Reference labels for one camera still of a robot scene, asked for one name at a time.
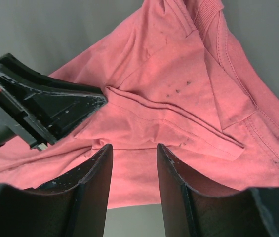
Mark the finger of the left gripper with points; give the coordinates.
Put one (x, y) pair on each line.
(47, 109)

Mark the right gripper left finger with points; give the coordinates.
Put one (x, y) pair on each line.
(71, 205)

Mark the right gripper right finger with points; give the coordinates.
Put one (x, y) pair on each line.
(193, 205)

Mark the salmon pink t shirt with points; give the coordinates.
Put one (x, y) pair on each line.
(173, 73)

